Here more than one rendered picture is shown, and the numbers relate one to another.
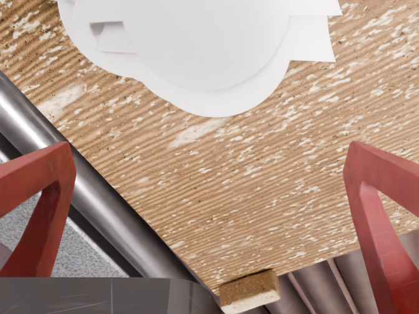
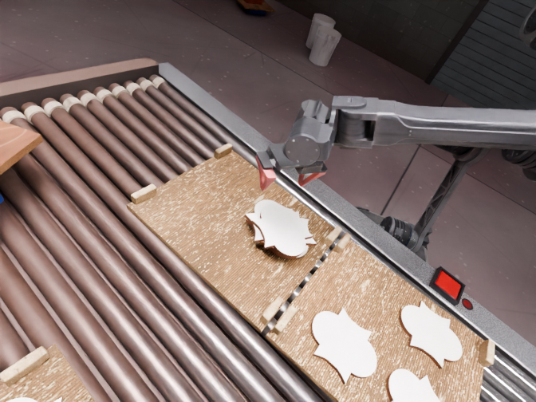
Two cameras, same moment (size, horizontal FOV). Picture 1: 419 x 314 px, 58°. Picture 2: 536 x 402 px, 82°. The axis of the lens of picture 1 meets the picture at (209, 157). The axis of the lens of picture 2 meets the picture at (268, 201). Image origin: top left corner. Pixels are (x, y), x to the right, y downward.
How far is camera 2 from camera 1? 0.58 m
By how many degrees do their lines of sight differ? 26
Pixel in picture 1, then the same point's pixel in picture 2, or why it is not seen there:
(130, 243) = not seen: hidden behind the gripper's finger
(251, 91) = (259, 206)
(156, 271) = (250, 155)
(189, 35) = (277, 212)
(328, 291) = (185, 150)
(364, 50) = (227, 223)
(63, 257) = not seen: hidden behind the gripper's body
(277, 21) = (263, 217)
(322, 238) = (206, 171)
